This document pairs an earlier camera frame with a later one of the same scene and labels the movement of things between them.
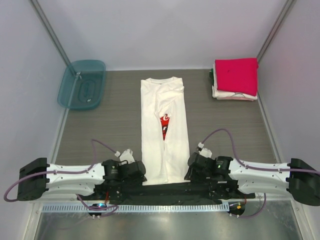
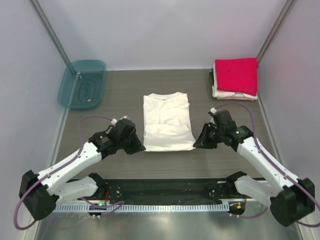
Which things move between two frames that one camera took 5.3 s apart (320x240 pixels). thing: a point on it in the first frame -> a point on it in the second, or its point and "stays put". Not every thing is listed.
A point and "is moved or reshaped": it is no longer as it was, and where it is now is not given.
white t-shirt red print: [165, 146] is moved or reshaped
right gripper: [192, 175] -> [203, 142]
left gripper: [137, 180] -> [137, 146]
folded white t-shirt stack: [221, 94] stays put
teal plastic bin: [82, 85] stays put
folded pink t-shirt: [237, 75] stays put
